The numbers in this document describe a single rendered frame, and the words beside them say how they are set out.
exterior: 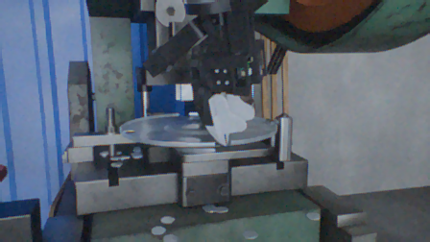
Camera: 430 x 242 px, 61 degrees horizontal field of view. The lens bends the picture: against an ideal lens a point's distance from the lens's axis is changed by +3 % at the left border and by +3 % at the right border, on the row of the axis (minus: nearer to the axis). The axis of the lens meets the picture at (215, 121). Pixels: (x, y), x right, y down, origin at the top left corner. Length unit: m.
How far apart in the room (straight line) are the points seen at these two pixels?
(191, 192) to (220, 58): 0.28
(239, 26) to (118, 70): 0.55
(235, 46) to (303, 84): 1.80
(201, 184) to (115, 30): 0.47
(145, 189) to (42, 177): 1.38
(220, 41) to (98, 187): 0.34
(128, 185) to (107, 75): 0.37
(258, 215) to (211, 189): 0.09
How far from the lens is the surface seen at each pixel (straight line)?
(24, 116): 1.94
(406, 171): 2.84
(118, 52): 0.93
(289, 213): 0.66
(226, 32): 0.45
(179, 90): 0.76
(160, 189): 0.66
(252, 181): 0.71
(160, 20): 0.68
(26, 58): 1.92
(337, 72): 2.35
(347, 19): 0.83
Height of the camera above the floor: 0.91
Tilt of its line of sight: 10 degrees down
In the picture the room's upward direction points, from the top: straight up
